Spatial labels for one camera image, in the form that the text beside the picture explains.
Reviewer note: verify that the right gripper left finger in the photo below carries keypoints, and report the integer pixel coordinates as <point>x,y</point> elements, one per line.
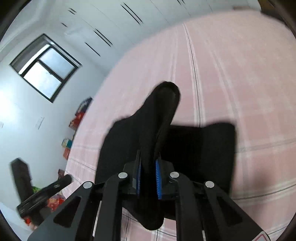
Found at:
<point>93,211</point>

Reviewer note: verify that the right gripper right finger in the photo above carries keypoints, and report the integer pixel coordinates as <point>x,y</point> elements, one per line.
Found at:
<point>202,211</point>

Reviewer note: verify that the black pants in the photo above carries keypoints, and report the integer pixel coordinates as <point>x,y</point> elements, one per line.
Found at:
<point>200,153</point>

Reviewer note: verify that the black framed window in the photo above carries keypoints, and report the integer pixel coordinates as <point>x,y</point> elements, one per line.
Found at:
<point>45,66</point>

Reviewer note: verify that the pink plaid bed sheet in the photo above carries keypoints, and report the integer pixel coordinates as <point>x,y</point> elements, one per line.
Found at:
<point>234,66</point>

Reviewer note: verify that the colourful boxes by wall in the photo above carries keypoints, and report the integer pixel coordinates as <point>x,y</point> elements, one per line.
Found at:
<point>74,124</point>

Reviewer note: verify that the white wardrobe with black handles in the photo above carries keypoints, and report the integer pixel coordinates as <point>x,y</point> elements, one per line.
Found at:
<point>103,31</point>

